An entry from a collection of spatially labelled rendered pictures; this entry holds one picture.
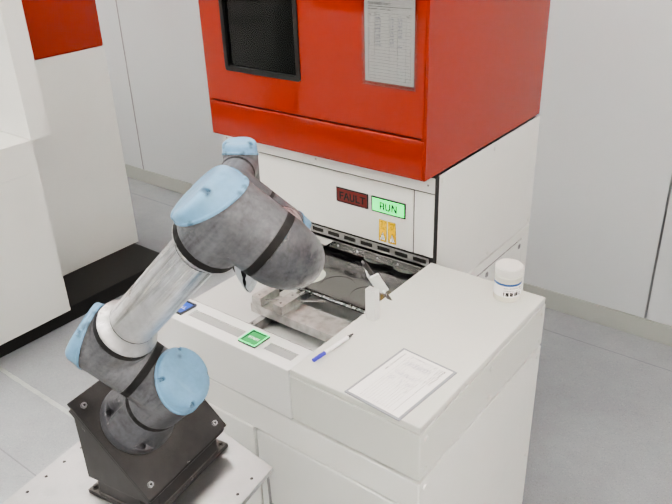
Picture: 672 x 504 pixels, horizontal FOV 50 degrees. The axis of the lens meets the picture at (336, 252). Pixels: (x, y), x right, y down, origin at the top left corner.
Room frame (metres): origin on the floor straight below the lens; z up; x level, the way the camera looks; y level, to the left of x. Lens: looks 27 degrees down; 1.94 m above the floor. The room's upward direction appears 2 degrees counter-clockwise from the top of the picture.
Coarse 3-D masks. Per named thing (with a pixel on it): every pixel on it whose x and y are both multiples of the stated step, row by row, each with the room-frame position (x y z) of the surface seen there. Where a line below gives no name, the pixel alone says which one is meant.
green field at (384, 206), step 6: (372, 198) 1.94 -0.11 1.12; (372, 204) 1.94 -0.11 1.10; (378, 204) 1.93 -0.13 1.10; (384, 204) 1.91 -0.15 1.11; (390, 204) 1.90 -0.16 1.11; (396, 204) 1.89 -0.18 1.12; (378, 210) 1.93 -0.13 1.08; (384, 210) 1.91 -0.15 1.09; (390, 210) 1.90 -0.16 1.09; (396, 210) 1.89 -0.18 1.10; (402, 210) 1.88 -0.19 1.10; (402, 216) 1.88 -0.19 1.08
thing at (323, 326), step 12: (264, 312) 1.73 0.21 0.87; (288, 312) 1.71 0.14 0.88; (300, 312) 1.70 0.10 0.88; (312, 312) 1.70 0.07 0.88; (288, 324) 1.68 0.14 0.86; (300, 324) 1.65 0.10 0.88; (312, 324) 1.64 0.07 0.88; (324, 324) 1.64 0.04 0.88; (336, 324) 1.64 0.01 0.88; (348, 324) 1.63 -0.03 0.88; (324, 336) 1.60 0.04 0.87
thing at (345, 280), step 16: (336, 256) 2.00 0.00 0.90; (352, 256) 1.99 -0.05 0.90; (336, 272) 1.89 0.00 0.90; (352, 272) 1.89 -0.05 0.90; (384, 272) 1.88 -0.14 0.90; (400, 272) 1.88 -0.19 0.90; (320, 288) 1.80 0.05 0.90; (336, 288) 1.80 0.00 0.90; (352, 288) 1.79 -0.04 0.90; (352, 304) 1.71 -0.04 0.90
